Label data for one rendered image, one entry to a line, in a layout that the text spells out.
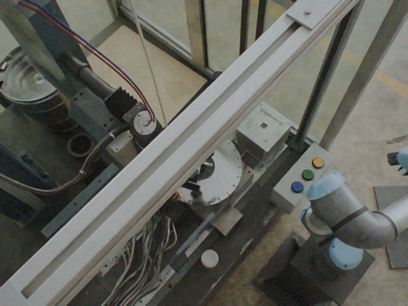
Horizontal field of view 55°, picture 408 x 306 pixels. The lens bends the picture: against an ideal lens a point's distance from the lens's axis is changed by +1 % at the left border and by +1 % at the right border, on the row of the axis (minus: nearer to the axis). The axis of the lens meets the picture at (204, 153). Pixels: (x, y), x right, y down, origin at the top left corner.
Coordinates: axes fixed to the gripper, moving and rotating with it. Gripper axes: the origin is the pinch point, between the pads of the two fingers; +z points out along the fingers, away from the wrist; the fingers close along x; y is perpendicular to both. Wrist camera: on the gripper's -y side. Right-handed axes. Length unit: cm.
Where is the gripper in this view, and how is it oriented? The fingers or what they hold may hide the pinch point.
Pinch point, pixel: (398, 171)
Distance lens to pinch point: 175.9
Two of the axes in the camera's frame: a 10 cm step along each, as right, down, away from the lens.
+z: 0.5, 4.0, 9.1
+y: 10.0, 0.1, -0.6
